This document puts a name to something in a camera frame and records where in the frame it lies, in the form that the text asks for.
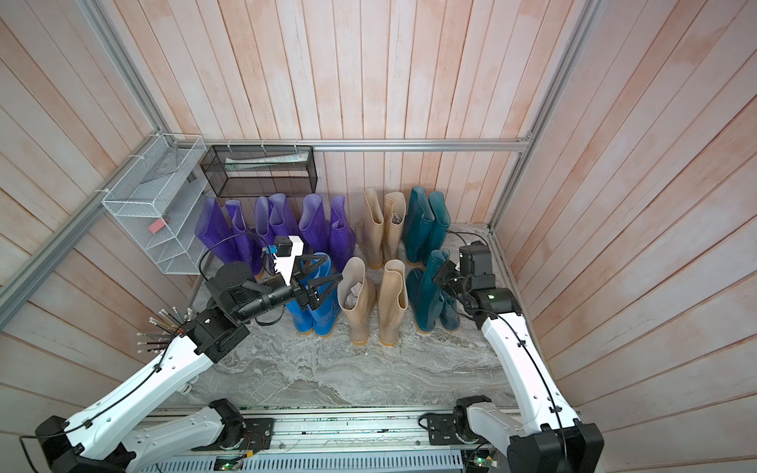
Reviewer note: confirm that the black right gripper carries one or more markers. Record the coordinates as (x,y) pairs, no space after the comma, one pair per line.
(445,271)

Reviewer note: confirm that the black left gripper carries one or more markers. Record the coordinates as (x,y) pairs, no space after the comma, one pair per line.
(310,296)

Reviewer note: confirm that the purple rain boot back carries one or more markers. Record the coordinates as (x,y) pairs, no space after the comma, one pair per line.
(341,238)

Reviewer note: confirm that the blue rain boot front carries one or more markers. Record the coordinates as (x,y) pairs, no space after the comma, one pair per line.
(325,315)

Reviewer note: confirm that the blue rain boot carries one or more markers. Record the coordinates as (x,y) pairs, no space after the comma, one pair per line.
(325,315)
(302,319)

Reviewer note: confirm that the beige rain boot small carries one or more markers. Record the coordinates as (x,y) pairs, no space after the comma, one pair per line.
(356,295)

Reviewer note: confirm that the teal rain boot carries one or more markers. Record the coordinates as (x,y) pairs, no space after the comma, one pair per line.
(426,297)
(438,232)
(449,317)
(419,221)

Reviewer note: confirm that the beige rain boot large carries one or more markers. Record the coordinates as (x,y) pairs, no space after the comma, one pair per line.
(370,230)

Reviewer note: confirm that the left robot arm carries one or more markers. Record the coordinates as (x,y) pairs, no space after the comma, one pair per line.
(104,437)

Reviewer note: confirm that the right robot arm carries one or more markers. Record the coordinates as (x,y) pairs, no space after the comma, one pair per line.
(549,435)

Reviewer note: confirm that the paper sheet in basket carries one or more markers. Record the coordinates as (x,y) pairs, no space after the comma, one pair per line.
(287,162)

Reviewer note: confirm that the pink eraser block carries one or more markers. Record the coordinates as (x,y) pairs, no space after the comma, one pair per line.
(157,226)

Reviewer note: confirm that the black mesh wall basket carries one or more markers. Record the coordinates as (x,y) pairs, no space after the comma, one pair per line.
(253,184)

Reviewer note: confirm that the aluminium frame rails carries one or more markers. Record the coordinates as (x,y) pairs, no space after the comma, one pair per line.
(85,83)

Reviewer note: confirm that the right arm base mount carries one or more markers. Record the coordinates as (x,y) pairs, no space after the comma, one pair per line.
(452,429)

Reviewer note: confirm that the white wire wall shelf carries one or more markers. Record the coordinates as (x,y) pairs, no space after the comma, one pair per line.
(161,182)

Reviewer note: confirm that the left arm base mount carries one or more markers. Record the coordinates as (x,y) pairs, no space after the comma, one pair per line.
(254,434)

